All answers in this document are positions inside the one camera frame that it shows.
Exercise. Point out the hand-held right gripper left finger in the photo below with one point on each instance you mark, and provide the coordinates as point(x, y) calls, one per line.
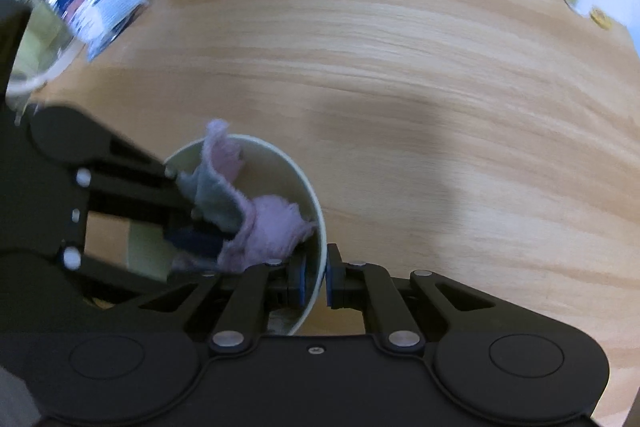
point(300, 282)

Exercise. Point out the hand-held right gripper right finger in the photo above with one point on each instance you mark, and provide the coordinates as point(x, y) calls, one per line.
point(331, 282)

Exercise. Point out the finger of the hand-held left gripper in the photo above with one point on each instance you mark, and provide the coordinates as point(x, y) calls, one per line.
point(140, 194)
point(192, 244)

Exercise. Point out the pink microfibre cloth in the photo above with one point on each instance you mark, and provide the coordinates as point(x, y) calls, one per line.
point(270, 227)

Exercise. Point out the pale green bowl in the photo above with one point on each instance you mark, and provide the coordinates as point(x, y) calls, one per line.
point(280, 177)

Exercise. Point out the glass kettle with cream base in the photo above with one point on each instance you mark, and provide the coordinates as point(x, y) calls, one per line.
point(45, 42)

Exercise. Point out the blue and white plastic packet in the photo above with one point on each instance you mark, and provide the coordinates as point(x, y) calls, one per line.
point(95, 7)

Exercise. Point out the small yellow piece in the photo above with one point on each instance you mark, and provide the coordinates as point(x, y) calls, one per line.
point(600, 18)

